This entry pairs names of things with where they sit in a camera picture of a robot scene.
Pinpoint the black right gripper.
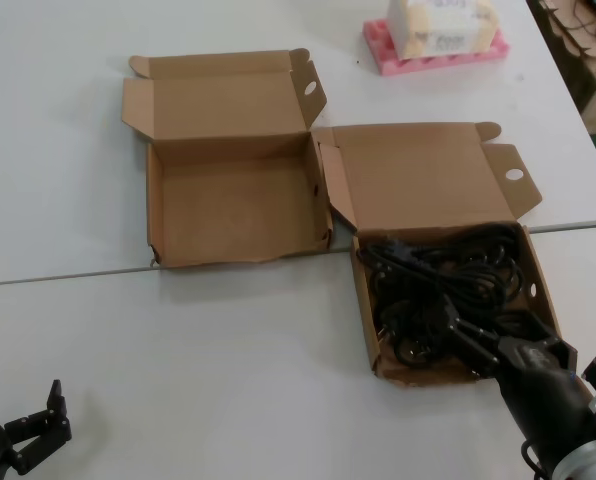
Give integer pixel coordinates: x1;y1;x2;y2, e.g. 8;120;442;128
440;304;596;459

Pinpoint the open cardboard box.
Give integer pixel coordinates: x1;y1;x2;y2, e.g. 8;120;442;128
311;121;564;387

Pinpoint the open cardboard box torn corner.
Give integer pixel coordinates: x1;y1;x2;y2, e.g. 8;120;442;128
121;47;335;271

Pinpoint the stack of flat cardboard sheets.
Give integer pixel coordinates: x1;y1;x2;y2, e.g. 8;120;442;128
532;0;596;134

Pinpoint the pink foam tray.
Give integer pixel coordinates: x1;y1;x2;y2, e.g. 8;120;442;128
362;18;512;77

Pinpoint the white yellow wrapped package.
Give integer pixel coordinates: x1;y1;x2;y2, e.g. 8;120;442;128
386;0;502;60

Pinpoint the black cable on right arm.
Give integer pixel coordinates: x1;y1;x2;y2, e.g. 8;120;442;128
520;440;554;476

